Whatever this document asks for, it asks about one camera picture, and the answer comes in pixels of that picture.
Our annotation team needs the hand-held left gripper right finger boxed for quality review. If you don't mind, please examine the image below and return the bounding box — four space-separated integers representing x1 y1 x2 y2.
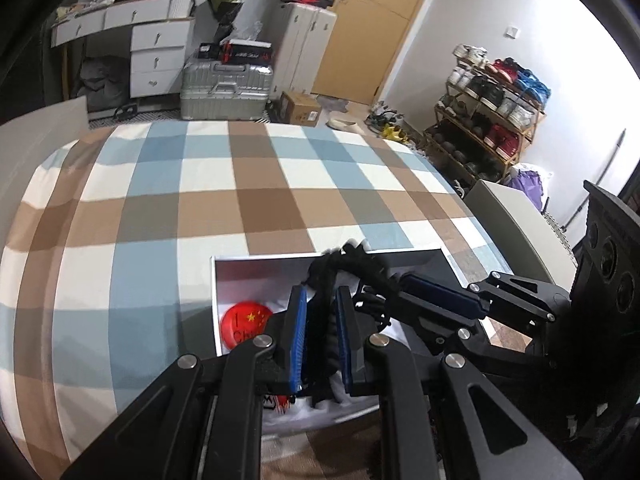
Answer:
336 286 586 480

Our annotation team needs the white dressing table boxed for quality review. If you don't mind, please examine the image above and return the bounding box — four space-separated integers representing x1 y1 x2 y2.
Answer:
50 0 196 101

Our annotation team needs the long black stick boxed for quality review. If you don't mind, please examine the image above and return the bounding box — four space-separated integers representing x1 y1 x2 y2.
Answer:
567 130 628 231

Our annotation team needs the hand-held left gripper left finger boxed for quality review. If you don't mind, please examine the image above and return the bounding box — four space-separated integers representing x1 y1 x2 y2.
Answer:
60 285 308 480

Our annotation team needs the dark grey bag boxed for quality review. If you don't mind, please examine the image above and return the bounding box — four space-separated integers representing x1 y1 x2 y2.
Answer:
77 57 131 111

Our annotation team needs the pile of shoes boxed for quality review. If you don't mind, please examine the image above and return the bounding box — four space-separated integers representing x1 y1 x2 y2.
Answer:
367 102 416 143

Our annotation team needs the black wrapped flower bouquet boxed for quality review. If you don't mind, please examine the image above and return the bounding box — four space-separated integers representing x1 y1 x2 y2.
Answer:
200 0 243 46

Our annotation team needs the beige slipper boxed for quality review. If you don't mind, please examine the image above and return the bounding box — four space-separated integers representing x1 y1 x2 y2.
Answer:
326 116 366 135

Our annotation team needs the grey nightstand with handle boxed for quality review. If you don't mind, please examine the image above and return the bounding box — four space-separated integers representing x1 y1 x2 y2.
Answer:
0 96 91 136

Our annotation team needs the ribbed grey panel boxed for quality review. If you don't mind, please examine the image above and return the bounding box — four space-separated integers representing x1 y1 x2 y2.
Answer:
542 210 576 261

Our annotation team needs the wooden door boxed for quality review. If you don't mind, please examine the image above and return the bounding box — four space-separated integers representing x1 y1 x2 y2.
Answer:
312 0 443 103

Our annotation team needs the silver suitcase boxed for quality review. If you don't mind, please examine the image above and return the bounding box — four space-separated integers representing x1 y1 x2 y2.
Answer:
180 57 275 121

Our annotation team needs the wooden shoe rack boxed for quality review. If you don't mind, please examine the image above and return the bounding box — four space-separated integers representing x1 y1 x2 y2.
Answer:
424 45 551 191

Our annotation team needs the purple bag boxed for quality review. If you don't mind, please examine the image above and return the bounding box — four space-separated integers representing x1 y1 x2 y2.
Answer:
510 167 546 211

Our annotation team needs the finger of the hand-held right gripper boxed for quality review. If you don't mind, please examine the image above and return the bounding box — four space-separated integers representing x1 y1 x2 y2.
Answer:
357 287 556 376
392 270 572 323

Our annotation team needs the white upright suitcase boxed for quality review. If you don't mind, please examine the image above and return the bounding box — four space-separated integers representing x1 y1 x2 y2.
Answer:
272 2 337 103

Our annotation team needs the silver grey cardboard box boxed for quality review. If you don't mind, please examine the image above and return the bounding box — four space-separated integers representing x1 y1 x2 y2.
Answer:
210 247 503 436

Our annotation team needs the closed cardboard box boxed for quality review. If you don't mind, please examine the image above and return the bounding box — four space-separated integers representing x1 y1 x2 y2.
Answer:
279 91 321 127

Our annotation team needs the row of shoes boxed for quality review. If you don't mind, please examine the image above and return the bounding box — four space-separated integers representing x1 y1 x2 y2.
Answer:
427 44 551 181

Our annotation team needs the black knotted cord bracelet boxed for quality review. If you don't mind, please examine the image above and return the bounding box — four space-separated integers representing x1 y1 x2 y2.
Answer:
306 239 396 406

